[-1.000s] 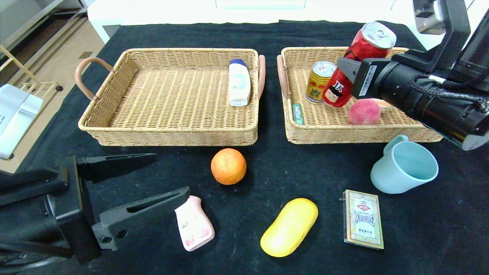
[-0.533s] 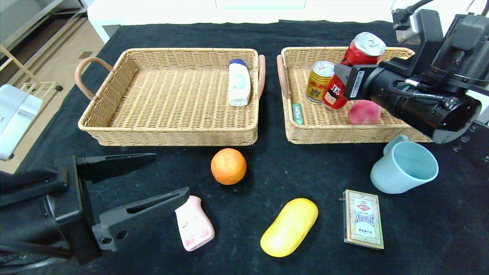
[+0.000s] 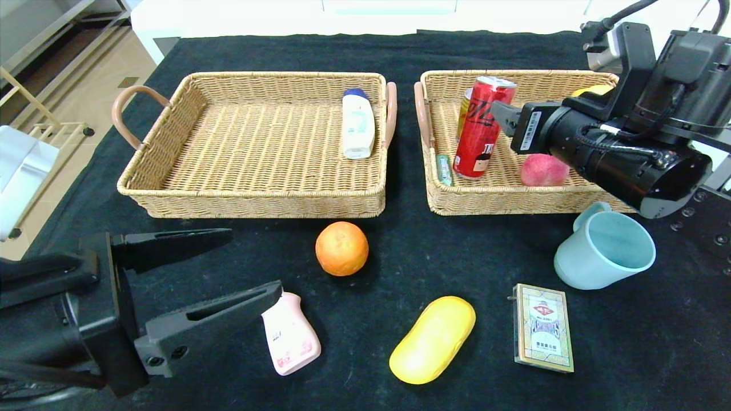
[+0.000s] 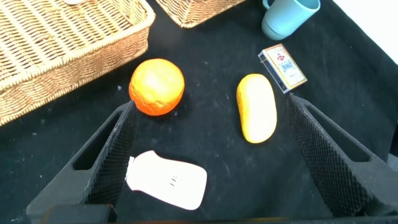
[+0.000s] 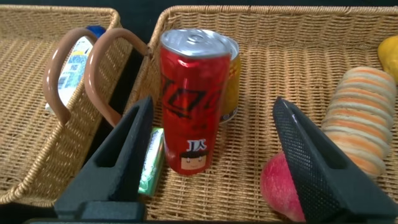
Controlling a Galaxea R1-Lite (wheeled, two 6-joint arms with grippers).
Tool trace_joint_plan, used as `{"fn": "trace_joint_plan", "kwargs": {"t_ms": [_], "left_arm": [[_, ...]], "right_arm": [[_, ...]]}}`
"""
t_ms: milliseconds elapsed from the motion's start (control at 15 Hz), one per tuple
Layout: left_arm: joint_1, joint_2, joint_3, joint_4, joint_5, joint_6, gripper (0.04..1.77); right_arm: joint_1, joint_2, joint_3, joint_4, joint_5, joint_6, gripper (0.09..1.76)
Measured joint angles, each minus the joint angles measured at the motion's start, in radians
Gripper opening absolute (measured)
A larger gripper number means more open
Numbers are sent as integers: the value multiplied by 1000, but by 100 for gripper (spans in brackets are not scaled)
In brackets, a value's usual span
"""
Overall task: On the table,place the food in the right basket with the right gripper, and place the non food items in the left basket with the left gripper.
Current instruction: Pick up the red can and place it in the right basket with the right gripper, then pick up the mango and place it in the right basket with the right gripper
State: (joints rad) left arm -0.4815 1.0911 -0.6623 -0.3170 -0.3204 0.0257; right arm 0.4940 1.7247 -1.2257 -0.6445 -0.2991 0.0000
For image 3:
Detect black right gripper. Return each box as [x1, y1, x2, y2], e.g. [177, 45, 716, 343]
[490, 100, 601, 170]

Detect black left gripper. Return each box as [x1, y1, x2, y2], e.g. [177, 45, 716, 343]
[0, 227, 284, 398]

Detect red cola can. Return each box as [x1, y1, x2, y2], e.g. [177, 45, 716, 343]
[452, 75, 518, 180]

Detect pink plastic bottle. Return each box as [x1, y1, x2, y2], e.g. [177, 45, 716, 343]
[262, 292, 322, 376]

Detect light blue plastic mug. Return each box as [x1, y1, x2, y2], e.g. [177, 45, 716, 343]
[553, 202, 656, 291]

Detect yellow mango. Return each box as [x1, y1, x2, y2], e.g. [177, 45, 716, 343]
[389, 296, 476, 385]

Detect wicker basket holding food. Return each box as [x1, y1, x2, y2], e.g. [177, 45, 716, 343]
[413, 70, 637, 216]

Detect wicker basket holding lotion bottle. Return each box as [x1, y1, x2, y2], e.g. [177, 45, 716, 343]
[112, 72, 398, 220]

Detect gold energy drink can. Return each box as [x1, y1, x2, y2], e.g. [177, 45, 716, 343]
[456, 87, 475, 143]

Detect pink peach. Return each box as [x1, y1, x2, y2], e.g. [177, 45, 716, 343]
[520, 153, 571, 188]

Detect yellow pear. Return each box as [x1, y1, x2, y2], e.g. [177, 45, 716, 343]
[571, 84, 615, 98]

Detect white lotion bottle blue cap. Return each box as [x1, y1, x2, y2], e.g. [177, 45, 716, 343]
[342, 88, 376, 160]

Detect orange fruit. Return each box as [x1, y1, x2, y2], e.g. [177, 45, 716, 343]
[315, 221, 369, 277]

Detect white cabinet doors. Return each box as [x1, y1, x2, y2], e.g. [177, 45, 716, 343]
[583, 0, 731, 195]

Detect playing card box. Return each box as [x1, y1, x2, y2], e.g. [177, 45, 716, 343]
[508, 284, 575, 374]

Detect white low cabinet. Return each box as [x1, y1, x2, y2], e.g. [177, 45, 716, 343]
[130, 0, 612, 65]

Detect grey metal shelf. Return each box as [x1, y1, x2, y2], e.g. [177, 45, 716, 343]
[0, 0, 133, 75]

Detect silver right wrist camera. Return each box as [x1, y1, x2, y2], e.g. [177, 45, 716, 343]
[581, 21, 626, 74]

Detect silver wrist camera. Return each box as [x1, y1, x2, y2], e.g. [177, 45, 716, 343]
[581, 21, 626, 74]
[0, 126, 61, 240]

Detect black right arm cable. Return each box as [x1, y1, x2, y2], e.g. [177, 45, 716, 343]
[583, 0, 666, 36]

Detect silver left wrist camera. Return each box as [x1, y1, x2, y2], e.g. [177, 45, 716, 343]
[0, 126, 61, 240]

